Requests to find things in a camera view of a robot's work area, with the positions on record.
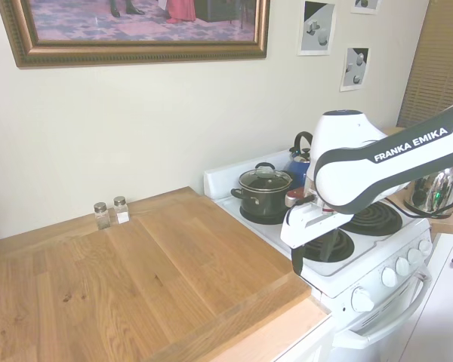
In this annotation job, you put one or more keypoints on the small geometric shapes paper print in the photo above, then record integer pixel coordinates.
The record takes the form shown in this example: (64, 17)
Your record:
(355, 69)

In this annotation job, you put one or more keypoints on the black cooking pot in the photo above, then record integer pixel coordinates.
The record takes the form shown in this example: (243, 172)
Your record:
(264, 200)

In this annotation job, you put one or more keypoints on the white cabinet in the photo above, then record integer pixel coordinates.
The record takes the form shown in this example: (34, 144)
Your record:
(434, 309)

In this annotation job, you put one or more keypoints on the white electric stove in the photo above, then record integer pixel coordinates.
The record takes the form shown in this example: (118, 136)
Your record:
(272, 235)

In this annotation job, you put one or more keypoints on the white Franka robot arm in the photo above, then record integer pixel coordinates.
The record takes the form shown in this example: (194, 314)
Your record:
(400, 158)

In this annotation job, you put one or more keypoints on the large geometric shapes paper print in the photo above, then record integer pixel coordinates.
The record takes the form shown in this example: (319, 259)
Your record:
(317, 30)

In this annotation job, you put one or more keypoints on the cropped geometric shapes paper print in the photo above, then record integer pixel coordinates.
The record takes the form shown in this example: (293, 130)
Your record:
(365, 5)

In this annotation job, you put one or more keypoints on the glass salt shaker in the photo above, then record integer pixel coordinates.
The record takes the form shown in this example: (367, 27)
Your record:
(121, 212)

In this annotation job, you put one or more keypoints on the brown window blind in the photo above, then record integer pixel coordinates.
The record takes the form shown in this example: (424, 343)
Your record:
(434, 60)

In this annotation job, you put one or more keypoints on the glass pepper shaker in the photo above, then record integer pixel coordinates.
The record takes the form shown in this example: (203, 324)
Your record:
(102, 218)

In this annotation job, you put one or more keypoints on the shiny silver electric kettle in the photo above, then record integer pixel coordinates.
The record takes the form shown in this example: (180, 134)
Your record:
(434, 188)

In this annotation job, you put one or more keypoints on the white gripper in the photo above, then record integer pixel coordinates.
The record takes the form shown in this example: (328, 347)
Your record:
(306, 226)

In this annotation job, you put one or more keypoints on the gold framed painting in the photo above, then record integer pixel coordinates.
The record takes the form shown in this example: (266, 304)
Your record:
(136, 22)

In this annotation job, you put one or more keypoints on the large white oven dial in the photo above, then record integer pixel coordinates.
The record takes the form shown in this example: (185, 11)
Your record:
(361, 299)

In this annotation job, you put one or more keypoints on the white stove knob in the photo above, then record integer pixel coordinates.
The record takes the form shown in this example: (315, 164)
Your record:
(425, 247)
(403, 265)
(415, 255)
(389, 276)

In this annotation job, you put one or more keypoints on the large wooden board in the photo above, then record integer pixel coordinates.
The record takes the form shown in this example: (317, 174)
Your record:
(136, 283)

